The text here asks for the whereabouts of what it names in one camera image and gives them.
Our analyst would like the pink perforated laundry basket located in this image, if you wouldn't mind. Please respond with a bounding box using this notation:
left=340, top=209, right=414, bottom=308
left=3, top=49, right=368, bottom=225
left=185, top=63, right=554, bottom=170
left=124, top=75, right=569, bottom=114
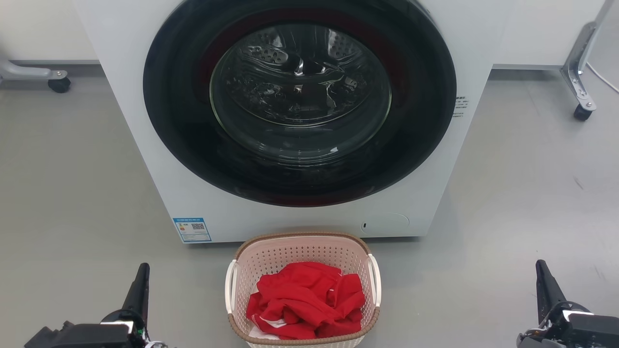
left=224, top=232, right=382, bottom=348

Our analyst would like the blue energy label sticker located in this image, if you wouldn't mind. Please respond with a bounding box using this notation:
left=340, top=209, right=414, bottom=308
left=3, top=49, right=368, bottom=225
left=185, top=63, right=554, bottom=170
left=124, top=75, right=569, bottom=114
left=173, top=217, right=212, bottom=243

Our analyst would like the white floor cable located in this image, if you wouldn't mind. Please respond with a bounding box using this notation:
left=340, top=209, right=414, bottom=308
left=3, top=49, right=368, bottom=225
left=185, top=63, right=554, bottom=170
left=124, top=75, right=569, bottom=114
left=585, top=62, right=619, bottom=94

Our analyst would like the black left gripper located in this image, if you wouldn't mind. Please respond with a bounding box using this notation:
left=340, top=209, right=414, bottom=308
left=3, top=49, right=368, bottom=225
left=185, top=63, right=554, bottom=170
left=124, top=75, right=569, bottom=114
left=24, top=262, right=167, bottom=348

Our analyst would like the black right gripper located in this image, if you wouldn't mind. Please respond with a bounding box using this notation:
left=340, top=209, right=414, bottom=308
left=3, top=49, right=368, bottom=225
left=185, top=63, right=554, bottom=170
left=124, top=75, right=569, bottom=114
left=516, top=260, right=619, bottom=348

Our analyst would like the round black washer door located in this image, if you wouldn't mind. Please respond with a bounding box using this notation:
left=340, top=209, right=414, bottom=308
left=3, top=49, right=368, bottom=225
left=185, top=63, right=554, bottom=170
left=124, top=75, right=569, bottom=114
left=143, top=0, right=457, bottom=208

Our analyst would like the white front-load washing machine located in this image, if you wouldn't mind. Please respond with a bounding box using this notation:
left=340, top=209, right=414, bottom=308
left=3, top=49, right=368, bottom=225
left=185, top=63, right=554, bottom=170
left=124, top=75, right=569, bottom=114
left=73, top=0, right=515, bottom=244

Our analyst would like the grey metal caster leg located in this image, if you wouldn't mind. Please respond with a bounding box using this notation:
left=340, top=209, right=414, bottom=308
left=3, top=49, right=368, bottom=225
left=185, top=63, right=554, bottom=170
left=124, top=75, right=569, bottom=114
left=560, top=0, right=616, bottom=121
left=0, top=56, right=72, bottom=94

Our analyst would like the red garment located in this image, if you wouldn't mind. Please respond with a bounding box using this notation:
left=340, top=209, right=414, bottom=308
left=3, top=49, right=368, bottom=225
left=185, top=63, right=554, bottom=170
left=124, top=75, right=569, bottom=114
left=246, top=261, right=366, bottom=340

